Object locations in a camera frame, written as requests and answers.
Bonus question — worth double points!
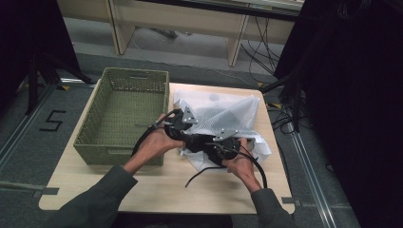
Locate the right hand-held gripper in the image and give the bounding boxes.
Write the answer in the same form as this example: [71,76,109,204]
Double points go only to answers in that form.
[204,128,242,167]

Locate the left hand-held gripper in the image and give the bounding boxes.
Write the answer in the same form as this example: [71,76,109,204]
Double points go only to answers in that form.
[154,106,200,141]

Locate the black garment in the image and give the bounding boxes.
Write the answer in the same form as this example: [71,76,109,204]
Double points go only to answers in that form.
[164,124,242,189]

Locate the white mesh laundry bag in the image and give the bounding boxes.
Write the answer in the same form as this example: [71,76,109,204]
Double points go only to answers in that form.
[172,88,273,173]

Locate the green woven basket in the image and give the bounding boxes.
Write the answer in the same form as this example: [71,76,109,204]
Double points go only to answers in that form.
[73,66,170,167]

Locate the person's right hand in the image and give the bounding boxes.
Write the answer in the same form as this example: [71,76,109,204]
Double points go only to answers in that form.
[221,137,262,194]

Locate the person's left hand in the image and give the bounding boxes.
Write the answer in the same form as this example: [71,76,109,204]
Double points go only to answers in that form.
[132,113,186,166]

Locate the grey power strip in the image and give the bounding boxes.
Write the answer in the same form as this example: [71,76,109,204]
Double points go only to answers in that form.
[149,28,179,40]

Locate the light wooden desk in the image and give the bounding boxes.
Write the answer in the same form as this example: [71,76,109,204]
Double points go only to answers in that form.
[56,0,305,68]

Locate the black curtain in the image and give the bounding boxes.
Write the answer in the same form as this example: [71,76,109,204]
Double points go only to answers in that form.
[0,0,82,110]
[274,0,403,228]

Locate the black tripod stand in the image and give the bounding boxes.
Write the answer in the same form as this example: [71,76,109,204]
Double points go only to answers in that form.
[25,51,96,116]

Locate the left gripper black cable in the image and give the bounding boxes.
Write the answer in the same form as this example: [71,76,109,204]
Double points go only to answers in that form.
[130,108,182,158]

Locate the black cable bundle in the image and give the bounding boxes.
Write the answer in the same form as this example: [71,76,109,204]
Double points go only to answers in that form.
[259,70,305,135]

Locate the metal floor rail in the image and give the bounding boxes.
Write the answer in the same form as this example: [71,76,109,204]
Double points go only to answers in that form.
[0,83,57,170]
[288,128,337,228]

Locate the black floor cables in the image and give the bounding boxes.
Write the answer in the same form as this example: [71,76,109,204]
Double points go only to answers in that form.
[240,15,283,85]

